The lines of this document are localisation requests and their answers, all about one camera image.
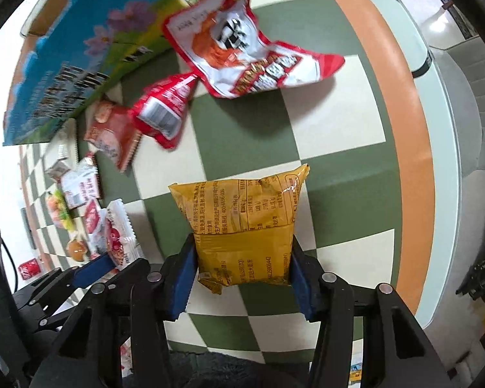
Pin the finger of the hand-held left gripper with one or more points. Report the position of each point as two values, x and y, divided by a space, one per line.
93 273
128 271

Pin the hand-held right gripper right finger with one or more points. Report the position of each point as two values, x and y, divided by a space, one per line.
303 287

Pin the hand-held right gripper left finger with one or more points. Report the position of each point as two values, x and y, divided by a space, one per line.
181 281

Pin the white snack packet red circles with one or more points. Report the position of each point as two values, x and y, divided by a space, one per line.
119 234

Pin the yellow snack packet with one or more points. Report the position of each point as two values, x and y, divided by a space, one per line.
242 250

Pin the white red-edged snack packet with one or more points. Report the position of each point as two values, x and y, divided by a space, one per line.
81 188

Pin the blue green printed cardboard box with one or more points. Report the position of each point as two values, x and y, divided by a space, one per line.
85 48

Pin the clear packet with brown bun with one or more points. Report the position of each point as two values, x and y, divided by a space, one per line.
77 247

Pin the small red white packet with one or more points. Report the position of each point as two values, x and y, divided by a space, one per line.
92 220

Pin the colourful candy packet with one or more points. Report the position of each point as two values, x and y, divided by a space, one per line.
58 210

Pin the small grey white packet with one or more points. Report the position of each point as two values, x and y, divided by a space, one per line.
56 169

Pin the orange-red snack packet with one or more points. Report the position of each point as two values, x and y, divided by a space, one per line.
113 129

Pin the red snack packet with barcode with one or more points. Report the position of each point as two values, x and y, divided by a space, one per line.
161 109

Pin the black yellow equipment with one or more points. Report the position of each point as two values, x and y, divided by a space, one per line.
483 275

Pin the large red white snack bag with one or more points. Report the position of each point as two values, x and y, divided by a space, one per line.
234 48

